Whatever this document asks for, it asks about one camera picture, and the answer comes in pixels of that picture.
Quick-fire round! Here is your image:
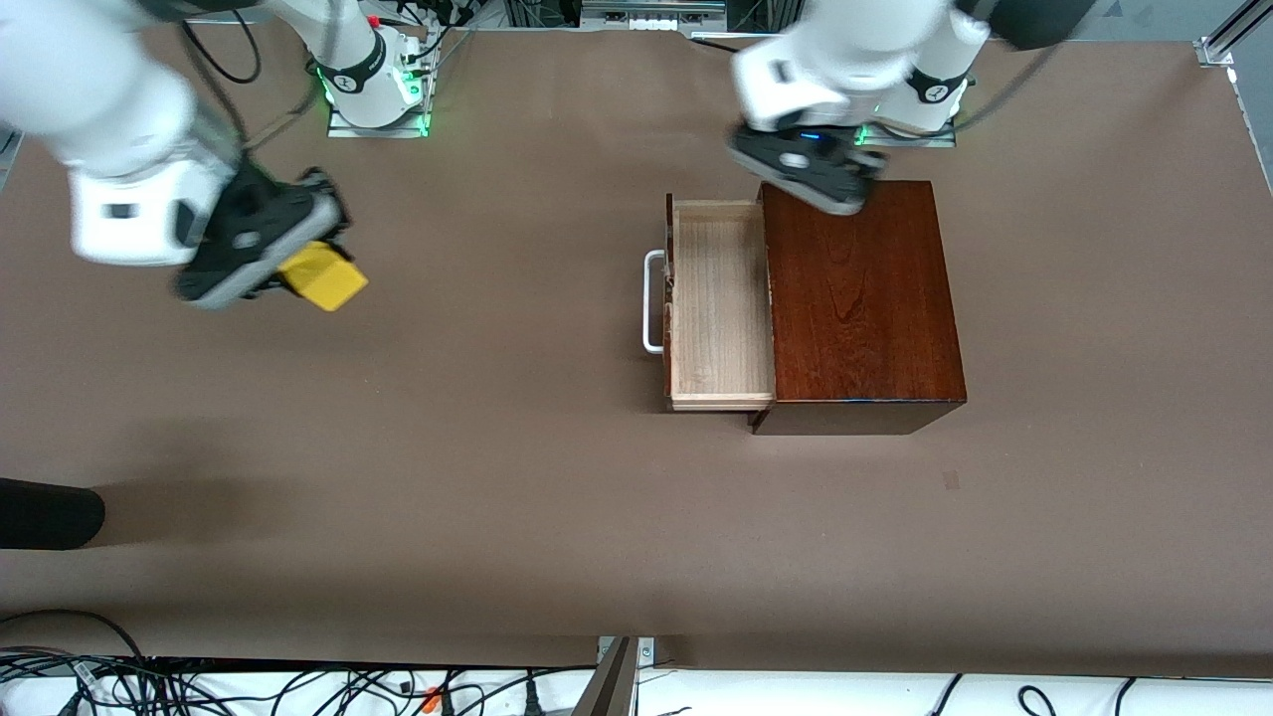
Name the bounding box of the aluminium frame profile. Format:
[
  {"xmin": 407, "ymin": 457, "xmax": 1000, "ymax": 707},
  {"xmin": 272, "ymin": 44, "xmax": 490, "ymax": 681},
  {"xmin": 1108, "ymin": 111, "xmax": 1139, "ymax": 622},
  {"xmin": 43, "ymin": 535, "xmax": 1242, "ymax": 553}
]
[{"xmin": 1196, "ymin": 0, "xmax": 1273, "ymax": 69}]

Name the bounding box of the black cylinder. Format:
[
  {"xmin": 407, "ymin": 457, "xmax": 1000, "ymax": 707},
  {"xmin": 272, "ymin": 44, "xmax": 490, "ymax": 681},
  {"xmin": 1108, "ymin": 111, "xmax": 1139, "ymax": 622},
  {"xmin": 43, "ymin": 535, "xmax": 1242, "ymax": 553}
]
[{"xmin": 0, "ymin": 477, "xmax": 106, "ymax": 551}]

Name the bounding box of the tangled black cable bundle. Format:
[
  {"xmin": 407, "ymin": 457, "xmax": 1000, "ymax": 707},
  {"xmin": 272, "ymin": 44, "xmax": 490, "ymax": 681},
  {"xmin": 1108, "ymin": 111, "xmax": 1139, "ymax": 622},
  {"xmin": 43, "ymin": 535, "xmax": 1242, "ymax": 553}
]
[{"xmin": 0, "ymin": 609, "xmax": 598, "ymax": 716}]

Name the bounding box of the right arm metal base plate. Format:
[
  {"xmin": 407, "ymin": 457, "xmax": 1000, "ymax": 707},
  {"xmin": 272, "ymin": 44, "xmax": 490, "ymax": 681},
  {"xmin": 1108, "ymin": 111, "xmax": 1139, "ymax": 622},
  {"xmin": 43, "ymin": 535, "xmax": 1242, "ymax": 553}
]
[{"xmin": 328, "ymin": 94, "xmax": 431, "ymax": 138}]

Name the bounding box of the yellow block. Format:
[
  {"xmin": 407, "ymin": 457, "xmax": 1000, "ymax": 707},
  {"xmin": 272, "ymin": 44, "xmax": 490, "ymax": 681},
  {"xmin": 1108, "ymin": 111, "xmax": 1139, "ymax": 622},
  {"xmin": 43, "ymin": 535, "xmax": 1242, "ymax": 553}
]
[{"xmin": 278, "ymin": 242, "xmax": 369, "ymax": 312}]

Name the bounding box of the silver box with white connectors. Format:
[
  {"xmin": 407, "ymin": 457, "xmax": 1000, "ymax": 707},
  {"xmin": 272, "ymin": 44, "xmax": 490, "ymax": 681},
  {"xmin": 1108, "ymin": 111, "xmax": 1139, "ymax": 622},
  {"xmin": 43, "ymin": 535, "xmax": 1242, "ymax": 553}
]
[{"xmin": 580, "ymin": 0, "xmax": 729, "ymax": 33}]

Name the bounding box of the dark brown wooden cabinet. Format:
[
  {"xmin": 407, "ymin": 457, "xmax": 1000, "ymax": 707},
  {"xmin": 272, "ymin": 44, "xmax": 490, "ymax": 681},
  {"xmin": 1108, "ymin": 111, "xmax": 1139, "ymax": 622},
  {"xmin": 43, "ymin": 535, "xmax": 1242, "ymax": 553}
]
[{"xmin": 748, "ymin": 180, "xmax": 968, "ymax": 437}]

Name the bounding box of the black cable cluster red plug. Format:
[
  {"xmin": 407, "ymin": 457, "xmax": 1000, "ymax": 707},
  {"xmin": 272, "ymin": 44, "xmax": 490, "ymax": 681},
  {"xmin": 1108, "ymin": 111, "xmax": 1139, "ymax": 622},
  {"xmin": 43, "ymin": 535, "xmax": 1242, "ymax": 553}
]
[{"xmin": 370, "ymin": 0, "xmax": 478, "ymax": 95}]

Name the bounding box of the wooden drawer with white handle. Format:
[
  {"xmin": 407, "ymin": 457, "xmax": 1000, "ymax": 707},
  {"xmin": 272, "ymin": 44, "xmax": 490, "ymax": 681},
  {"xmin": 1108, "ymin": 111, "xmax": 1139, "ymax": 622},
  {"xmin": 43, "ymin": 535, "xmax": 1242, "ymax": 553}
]
[{"xmin": 642, "ymin": 194, "xmax": 777, "ymax": 412}]

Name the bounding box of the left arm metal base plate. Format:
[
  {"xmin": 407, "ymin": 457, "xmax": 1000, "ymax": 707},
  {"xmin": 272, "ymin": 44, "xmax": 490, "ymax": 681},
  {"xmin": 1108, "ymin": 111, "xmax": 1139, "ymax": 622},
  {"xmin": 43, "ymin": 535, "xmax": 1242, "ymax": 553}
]
[{"xmin": 855, "ymin": 117, "xmax": 958, "ymax": 148}]

